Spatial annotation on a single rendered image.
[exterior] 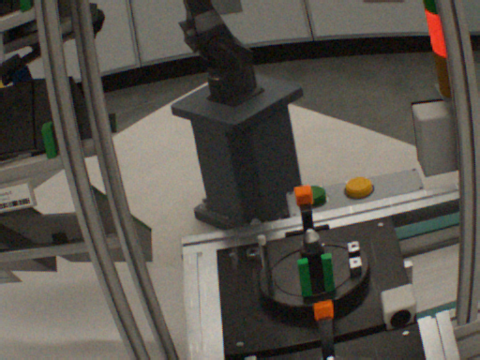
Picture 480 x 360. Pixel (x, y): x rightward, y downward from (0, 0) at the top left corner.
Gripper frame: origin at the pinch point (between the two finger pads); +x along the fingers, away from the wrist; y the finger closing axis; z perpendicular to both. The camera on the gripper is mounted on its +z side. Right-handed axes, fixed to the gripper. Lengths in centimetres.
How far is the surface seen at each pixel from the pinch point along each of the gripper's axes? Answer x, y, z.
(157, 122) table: 5, 25, -60
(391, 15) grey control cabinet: -25, 191, -234
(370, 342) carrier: 51, 14, 25
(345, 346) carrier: 50, 11, 23
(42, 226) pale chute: 20.9, -13.0, 18.4
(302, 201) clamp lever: 31.8, 17.7, 13.9
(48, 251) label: 23.5, -13.5, 13.8
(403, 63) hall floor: -2, 185, -240
